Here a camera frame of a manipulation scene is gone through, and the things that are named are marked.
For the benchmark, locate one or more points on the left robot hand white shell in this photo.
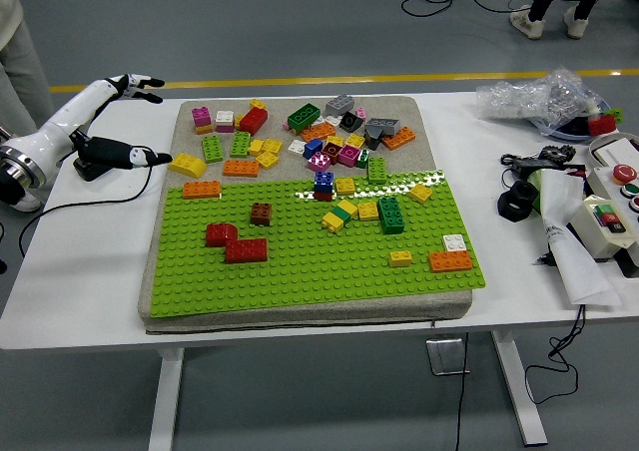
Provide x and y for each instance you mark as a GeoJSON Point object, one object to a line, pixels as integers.
{"type": "Point", "coordinates": [55, 127]}

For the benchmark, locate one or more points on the red curved brick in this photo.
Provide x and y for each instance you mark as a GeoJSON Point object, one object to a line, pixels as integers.
{"type": "Point", "coordinates": [219, 234]}

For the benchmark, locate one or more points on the yellow curved brick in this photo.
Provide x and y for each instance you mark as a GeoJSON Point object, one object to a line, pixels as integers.
{"type": "Point", "coordinates": [186, 164]}

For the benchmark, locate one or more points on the yellow flat brick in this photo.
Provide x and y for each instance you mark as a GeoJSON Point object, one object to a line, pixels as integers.
{"type": "Point", "coordinates": [203, 130]}

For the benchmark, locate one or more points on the light green brick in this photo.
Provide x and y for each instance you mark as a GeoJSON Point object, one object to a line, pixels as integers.
{"type": "Point", "coordinates": [615, 115]}
{"type": "Point", "coordinates": [212, 149]}
{"type": "Point", "coordinates": [240, 144]}
{"type": "Point", "coordinates": [377, 169]}

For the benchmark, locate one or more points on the orange long brick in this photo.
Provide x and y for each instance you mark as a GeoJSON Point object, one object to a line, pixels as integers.
{"type": "Point", "coordinates": [450, 261]}
{"type": "Point", "coordinates": [201, 189]}
{"type": "Point", "coordinates": [318, 132]}
{"type": "Point", "coordinates": [398, 138]}
{"type": "Point", "coordinates": [240, 168]}

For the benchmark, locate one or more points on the pink flat brick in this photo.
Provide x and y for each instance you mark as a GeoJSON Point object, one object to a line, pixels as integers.
{"type": "Point", "coordinates": [224, 127]}

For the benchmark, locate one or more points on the red long brick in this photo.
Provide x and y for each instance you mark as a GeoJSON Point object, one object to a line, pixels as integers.
{"type": "Point", "coordinates": [253, 121]}

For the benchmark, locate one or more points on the small yellow brick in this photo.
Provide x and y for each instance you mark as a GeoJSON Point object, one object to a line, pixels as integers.
{"type": "Point", "coordinates": [401, 259]}
{"type": "Point", "coordinates": [257, 104]}

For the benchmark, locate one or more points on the brown brick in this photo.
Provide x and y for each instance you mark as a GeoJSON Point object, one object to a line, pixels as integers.
{"type": "Point", "coordinates": [261, 214]}

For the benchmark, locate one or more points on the dark green long brick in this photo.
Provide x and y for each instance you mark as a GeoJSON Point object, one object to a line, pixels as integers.
{"type": "Point", "coordinates": [303, 117]}

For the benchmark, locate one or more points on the blue brick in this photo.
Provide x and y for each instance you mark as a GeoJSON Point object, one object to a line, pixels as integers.
{"type": "Point", "coordinates": [324, 181]}
{"type": "Point", "coordinates": [312, 148]}

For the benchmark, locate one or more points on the magenta brick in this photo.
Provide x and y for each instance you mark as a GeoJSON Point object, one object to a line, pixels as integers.
{"type": "Point", "coordinates": [348, 155]}
{"type": "Point", "coordinates": [319, 161]}

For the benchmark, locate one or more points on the dark red brick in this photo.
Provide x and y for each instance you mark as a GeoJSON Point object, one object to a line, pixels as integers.
{"type": "Point", "coordinates": [331, 152]}

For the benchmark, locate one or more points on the red thin brick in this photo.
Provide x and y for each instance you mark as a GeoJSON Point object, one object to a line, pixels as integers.
{"type": "Point", "coordinates": [323, 196]}

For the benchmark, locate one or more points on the small white brick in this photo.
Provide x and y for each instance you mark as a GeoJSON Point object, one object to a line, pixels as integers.
{"type": "Point", "coordinates": [333, 119]}

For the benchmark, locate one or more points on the black slope brick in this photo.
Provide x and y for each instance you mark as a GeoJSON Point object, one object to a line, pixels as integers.
{"type": "Point", "coordinates": [350, 121]}

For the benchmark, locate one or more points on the green thin brick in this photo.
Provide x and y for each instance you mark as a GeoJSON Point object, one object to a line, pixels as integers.
{"type": "Point", "coordinates": [343, 213]}

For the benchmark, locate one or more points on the small dark green brick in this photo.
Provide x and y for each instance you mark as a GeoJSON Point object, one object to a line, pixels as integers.
{"type": "Point", "coordinates": [362, 159]}

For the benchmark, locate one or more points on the dark grey brick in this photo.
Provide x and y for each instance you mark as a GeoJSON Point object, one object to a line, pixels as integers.
{"type": "Point", "coordinates": [373, 140]}

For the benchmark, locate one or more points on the grey slope brick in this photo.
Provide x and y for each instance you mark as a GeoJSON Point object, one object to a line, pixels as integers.
{"type": "Point", "coordinates": [382, 123]}

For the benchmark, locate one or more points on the dark green tall brick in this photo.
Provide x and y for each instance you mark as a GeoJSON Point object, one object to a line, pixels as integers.
{"type": "Point", "coordinates": [391, 216]}

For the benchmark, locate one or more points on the green studded baseplate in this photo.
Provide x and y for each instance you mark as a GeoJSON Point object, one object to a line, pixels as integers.
{"type": "Point", "coordinates": [309, 271]}

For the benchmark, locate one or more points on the white table leg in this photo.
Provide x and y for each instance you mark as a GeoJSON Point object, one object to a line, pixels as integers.
{"type": "Point", "coordinates": [519, 396]}
{"type": "Point", "coordinates": [167, 401]}

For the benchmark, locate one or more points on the large black nut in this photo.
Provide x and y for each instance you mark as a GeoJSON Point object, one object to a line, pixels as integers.
{"type": "Point", "coordinates": [506, 206]}

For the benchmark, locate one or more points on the clear bubble wrap bag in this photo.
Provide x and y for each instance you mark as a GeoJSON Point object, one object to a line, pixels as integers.
{"type": "Point", "coordinates": [529, 99]}

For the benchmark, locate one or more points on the black power adapter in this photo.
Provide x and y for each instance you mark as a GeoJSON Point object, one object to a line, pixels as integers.
{"type": "Point", "coordinates": [529, 164]}

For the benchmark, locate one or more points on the green sheet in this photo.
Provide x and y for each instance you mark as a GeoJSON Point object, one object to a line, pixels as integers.
{"type": "Point", "coordinates": [536, 191]}

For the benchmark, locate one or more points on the black gear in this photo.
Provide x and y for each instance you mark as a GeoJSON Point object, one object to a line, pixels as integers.
{"type": "Point", "coordinates": [556, 152]}

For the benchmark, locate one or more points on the small black plug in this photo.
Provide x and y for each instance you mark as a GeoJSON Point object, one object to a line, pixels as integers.
{"type": "Point", "coordinates": [544, 260]}

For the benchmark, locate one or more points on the blue-rimmed bowl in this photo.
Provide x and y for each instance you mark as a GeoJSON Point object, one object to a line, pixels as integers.
{"type": "Point", "coordinates": [569, 134]}

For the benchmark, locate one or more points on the white paper sheet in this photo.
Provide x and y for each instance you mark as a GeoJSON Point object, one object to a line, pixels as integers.
{"type": "Point", "coordinates": [574, 251]}

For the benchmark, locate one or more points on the control box with red button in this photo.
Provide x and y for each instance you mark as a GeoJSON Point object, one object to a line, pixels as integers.
{"type": "Point", "coordinates": [606, 179]}

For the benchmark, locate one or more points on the white rounded device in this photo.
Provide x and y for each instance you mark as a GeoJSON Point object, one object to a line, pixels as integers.
{"type": "Point", "coordinates": [616, 149]}

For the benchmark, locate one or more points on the black wall plug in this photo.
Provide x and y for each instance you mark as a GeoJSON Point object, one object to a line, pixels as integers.
{"type": "Point", "coordinates": [90, 172]}

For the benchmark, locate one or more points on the metal bracket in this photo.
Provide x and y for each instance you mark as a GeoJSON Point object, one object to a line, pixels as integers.
{"type": "Point", "coordinates": [447, 356]}

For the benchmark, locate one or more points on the white switch box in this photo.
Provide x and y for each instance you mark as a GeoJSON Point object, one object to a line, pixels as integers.
{"type": "Point", "coordinates": [589, 226]}

